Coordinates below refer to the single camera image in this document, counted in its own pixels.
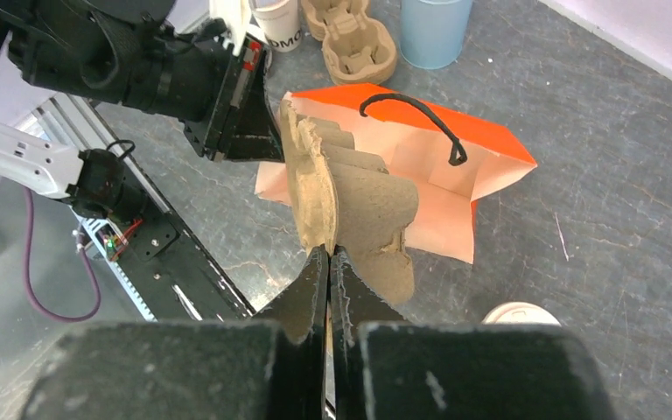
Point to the stack of paper cups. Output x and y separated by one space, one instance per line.
280 22

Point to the brown cardboard cup carrier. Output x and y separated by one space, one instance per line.
344 197

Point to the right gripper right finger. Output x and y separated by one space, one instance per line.
387 368

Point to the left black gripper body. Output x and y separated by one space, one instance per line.
210 136

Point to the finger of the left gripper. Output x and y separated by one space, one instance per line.
255 135

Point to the blue straw holder cup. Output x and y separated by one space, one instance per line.
432 33

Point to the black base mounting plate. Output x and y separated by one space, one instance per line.
163 266

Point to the orange paper bag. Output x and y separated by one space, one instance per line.
453 159

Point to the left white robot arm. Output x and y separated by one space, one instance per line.
127 53

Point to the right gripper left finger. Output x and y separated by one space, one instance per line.
268 367

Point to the white plastic cup lid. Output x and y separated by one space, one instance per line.
520 313

